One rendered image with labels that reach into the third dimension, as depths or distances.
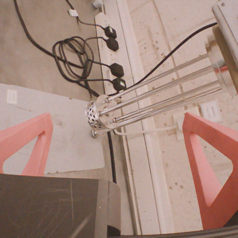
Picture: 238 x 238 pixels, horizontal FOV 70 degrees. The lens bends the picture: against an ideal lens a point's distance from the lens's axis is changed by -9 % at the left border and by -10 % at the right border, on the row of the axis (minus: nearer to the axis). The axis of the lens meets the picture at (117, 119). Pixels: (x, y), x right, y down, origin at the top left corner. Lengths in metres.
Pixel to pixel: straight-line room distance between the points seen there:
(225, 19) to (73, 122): 0.42
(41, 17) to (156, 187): 0.63
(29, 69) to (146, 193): 0.49
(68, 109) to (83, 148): 0.11
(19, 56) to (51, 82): 0.10
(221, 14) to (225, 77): 0.07
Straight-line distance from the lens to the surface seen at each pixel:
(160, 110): 0.41
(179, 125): 0.57
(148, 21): 0.80
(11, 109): 0.43
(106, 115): 0.35
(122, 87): 0.64
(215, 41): 0.25
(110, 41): 0.73
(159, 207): 0.61
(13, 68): 0.49
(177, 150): 0.60
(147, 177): 0.61
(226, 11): 0.22
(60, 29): 0.66
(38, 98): 0.47
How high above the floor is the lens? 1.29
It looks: 37 degrees down
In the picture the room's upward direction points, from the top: 70 degrees clockwise
